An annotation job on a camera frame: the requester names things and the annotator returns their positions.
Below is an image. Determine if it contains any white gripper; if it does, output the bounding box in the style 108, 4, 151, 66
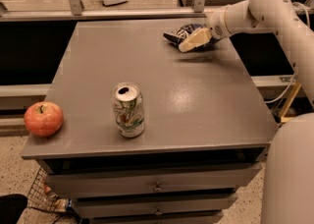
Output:
179, 7, 232, 52

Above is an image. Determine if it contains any blue chip bag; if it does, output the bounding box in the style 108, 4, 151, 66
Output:
163, 24, 218, 51

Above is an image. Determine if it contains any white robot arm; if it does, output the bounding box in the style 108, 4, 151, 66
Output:
179, 0, 314, 224

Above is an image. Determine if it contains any white green 7up can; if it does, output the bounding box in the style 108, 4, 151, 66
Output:
112, 83, 144, 138

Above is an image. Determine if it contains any grey drawer cabinet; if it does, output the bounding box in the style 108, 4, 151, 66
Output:
21, 17, 287, 224

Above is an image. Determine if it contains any yellow wooden stand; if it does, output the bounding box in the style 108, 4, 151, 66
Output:
278, 81, 301, 123

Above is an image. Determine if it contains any top grey drawer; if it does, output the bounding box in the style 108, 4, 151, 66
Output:
46, 163, 261, 198

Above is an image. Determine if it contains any grey drawer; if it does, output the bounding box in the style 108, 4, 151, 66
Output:
74, 194, 237, 218
87, 211, 225, 224
46, 163, 261, 198

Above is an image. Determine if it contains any red apple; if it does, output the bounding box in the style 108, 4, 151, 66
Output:
24, 101, 64, 137

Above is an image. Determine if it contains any middle grey drawer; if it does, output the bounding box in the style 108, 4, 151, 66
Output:
74, 194, 237, 218

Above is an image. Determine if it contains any bottom grey drawer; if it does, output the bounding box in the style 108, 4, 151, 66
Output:
87, 211, 225, 224

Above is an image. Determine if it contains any black object bottom left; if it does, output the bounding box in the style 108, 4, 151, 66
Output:
0, 194, 27, 224

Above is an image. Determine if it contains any wire basket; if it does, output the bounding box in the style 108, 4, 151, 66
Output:
27, 168, 72, 213

